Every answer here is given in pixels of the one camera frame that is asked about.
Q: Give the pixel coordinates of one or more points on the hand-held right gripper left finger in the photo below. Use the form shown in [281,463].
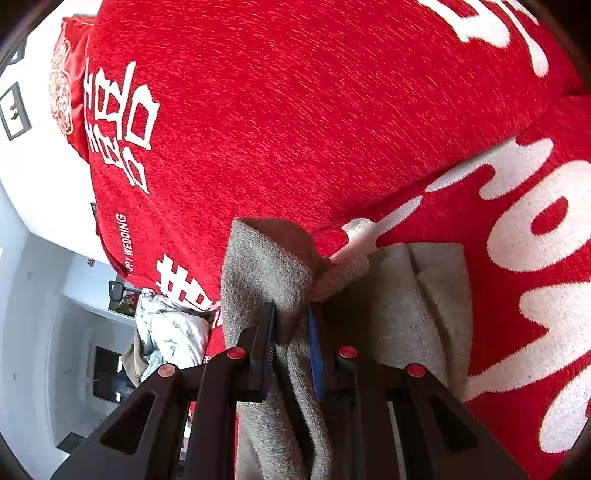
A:
[268,350]

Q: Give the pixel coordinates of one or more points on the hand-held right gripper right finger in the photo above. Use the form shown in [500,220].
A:
[316,350]

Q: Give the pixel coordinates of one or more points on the grey knit garment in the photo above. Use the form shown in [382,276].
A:
[277,267]

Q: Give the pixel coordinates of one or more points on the white floral cloth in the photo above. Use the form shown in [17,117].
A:
[171,327]

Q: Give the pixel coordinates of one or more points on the brown cloth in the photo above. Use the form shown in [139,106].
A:
[131,360]

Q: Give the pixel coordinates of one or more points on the small framed picture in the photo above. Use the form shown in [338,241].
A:
[122,300]

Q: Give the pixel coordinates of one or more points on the black screen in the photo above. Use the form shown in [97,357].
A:
[111,374]

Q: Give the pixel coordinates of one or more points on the red cover with script letters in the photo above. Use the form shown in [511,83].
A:
[508,300]

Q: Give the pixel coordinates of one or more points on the red cover with block characters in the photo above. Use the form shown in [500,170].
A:
[277,115]

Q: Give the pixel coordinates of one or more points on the red embroidered pillow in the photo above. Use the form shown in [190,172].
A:
[69,92]

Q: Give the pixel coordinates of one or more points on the dark framed wall picture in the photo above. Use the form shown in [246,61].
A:
[14,113]

